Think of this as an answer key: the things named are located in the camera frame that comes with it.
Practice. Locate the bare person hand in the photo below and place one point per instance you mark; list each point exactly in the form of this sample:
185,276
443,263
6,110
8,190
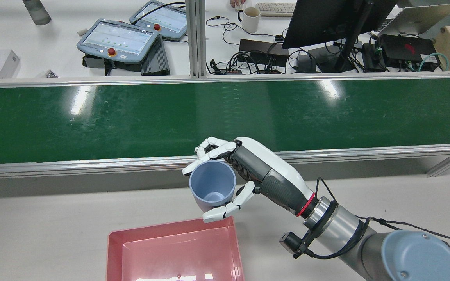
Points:
237,3

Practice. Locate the right white dexterous robot hand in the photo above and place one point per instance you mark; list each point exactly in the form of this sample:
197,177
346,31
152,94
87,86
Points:
272,168

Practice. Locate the blue plastic cup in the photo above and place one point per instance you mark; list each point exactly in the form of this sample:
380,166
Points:
211,183

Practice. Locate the right grey UR5e robot arm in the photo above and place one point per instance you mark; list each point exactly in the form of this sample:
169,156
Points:
385,249

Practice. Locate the dark ribbed control box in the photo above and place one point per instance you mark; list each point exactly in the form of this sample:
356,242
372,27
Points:
155,58

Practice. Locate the pink plastic box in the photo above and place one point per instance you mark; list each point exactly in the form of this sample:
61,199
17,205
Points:
178,253

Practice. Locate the black electronics box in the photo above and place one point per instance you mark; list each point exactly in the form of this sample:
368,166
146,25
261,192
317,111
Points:
404,48

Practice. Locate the white mug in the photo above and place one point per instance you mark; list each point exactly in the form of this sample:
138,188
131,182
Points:
250,21

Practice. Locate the white keyboard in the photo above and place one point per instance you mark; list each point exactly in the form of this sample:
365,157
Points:
275,9

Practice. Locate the grey robot teach pendant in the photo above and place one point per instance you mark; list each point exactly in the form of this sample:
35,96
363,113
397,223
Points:
166,17
115,39

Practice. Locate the black computer monitor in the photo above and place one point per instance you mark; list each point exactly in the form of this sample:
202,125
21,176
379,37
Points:
318,23

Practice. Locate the black power adapter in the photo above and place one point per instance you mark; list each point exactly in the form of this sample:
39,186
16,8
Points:
306,63

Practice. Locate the green belt conveyor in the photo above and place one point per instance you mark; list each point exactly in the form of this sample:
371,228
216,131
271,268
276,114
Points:
131,117

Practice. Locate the silver laptop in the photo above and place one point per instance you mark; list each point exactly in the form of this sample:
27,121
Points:
416,19

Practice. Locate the grey bottle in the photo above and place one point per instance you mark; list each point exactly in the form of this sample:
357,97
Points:
37,13

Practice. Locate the aluminium profile post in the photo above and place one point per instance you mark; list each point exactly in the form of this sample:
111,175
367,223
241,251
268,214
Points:
195,39

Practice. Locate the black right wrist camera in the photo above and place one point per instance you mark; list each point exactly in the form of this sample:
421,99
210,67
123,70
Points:
289,242

